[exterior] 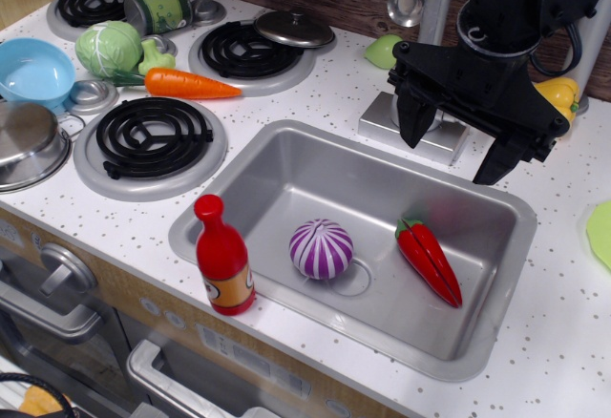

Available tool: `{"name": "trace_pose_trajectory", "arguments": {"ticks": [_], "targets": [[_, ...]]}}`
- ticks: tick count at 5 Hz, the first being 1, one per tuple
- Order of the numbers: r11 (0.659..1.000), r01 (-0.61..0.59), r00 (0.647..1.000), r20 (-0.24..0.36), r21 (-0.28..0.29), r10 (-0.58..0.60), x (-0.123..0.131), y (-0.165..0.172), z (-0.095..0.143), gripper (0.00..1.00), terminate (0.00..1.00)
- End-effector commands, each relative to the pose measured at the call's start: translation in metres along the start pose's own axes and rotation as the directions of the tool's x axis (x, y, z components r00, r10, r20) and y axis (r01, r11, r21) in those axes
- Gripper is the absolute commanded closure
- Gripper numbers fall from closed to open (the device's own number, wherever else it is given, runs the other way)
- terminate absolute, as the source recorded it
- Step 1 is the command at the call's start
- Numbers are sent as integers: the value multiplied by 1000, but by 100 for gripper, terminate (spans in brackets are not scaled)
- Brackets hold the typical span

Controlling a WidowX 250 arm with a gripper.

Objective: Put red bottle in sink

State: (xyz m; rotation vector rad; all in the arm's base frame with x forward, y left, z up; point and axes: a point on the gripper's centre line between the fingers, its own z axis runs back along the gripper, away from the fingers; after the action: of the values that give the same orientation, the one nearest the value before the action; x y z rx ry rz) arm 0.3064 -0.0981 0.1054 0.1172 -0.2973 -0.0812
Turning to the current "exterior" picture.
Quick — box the red toy chili pepper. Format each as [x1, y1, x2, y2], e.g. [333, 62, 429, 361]
[395, 219, 463, 308]

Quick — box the grey oven door handle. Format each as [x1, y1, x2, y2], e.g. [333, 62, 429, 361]
[1, 282, 104, 345]

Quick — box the back left black burner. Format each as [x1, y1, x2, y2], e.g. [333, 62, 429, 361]
[46, 0, 126, 42]

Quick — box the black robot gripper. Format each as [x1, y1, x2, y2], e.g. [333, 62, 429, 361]
[389, 36, 557, 185]

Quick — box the grey toy sink basin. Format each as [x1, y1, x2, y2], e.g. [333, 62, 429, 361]
[167, 119, 538, 384]

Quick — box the green label toy can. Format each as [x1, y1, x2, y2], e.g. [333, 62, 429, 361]
[124, 0, 193, 36]

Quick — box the green toy cabbage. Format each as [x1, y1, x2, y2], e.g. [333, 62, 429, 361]
[75, 21, 143, 78]

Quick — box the light green plate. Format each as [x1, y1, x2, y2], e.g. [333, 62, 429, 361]
[586, 200, 611, 268]

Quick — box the orange toy carrot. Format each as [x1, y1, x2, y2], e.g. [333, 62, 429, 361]
[113, 67, 243, 101]

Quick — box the black cable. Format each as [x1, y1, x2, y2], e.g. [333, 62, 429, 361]
[0, 371, 82, 418]

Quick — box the silver toy faucet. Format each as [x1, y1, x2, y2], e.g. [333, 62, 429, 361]
[358, 0, 468, 165]

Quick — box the black burner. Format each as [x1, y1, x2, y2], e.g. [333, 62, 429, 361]
[74, 97, 227, 202]
[188, 18, 321, 97]
[46, 0, 126, 42]

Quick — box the stainless steel toy pot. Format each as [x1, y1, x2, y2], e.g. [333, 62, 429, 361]
[1, 101, 86, 194]

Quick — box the grey dishwasher door handle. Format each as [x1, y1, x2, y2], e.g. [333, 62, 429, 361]
[126, 339, 285, 417]

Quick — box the green toy broccoli piece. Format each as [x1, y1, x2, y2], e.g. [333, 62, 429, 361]
[137, 39, 176, 75]

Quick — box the metal pot lid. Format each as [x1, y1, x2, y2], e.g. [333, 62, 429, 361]
[254, 10, 335, 49]

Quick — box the back right black burner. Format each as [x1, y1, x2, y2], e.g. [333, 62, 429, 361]
[188, 18, 321, 97]

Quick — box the red plastic toy bottle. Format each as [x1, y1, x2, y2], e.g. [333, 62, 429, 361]
[194, 195, 256, 316]

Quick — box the yellow toy bell pepper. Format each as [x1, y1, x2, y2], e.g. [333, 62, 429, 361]
[529, 77, 580, 138]

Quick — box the light green toy fruit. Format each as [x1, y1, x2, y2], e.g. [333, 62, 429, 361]
[364, 34, 403, 70]

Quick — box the purple white toy onion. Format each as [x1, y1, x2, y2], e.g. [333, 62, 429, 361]
[288, 219, 354, 281]

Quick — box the grey round stove knob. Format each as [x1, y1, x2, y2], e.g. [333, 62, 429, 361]
[191, 0, 226, 26]
[141, 34, 178, 56]
[63, 79, 119, 115]

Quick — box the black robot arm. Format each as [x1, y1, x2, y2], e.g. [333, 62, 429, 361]
[389, 0, 600, 185]

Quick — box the light blue plastic bowl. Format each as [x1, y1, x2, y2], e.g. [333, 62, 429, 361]
[1, 38, 75, 115]

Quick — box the front left black burner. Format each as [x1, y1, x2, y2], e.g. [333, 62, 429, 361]
[74, 97, 227, 202]

